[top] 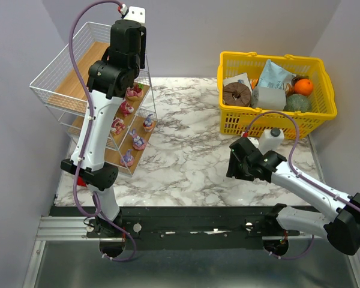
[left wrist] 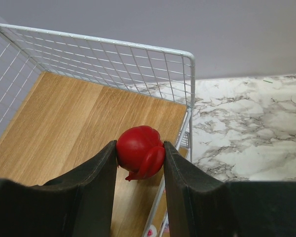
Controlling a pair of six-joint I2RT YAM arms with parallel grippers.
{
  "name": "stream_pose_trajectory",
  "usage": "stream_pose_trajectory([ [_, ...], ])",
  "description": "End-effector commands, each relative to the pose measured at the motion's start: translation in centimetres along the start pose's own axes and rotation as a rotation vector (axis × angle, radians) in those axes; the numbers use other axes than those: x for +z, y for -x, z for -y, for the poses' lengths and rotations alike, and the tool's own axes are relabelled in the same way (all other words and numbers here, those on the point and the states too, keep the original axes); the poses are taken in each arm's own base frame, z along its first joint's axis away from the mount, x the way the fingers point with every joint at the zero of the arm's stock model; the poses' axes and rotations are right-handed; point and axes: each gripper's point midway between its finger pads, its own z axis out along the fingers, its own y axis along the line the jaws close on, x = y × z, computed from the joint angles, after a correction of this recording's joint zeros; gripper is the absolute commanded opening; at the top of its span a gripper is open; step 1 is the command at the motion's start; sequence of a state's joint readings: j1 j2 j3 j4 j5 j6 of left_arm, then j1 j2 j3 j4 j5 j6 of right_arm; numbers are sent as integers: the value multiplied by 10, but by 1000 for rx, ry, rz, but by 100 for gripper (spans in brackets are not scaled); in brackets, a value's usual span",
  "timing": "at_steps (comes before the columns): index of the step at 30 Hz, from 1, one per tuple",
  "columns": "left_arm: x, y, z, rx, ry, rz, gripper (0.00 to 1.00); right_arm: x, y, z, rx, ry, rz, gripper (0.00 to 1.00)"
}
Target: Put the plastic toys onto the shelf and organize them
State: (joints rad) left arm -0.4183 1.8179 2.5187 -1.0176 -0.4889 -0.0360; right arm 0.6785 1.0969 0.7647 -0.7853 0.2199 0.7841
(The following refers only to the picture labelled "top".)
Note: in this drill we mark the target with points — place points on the white paper roll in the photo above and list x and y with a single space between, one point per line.
268 98

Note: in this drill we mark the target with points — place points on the white wire wooden shelf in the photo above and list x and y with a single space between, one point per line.
58 88

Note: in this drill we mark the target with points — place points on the red strawberry cake toy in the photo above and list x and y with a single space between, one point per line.
117 125

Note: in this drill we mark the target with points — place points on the green melon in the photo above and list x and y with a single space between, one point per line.
298 102

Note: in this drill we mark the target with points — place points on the purple bunny pink donut toy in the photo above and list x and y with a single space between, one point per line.
127 160

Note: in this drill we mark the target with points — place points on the brown chocolate donut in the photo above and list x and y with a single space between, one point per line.
236 94

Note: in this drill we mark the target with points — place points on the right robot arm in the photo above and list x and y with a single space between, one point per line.
337 214

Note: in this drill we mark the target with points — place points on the white tissue packet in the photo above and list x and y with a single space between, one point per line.
241 78

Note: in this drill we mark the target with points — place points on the purple figure orange donut toy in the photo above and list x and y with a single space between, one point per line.
148 124

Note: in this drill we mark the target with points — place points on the pink strawberry donut toy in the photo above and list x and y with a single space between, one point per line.
135 93

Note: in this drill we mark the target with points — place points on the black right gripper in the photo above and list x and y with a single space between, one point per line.
236 162

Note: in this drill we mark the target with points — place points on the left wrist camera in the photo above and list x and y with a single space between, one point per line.
136 14

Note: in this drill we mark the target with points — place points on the pink strawberry figure toy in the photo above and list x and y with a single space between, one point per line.
126 108

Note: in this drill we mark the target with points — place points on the black mounting rail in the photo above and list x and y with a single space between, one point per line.
191 228

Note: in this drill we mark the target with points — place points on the yellow plastic basket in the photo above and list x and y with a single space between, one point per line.
234 119

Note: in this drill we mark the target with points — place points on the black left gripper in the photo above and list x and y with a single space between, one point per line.
142 36

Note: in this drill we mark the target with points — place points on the white bottle grey cap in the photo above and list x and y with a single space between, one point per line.
270 140

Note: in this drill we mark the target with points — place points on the light blue snack bag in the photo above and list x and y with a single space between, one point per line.
274 76

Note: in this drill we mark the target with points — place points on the orange fruit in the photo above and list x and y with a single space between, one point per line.
304 87

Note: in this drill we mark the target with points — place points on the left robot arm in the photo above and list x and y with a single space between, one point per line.
108 80

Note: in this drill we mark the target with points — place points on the red bell pepper toy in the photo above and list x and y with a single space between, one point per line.
81 182

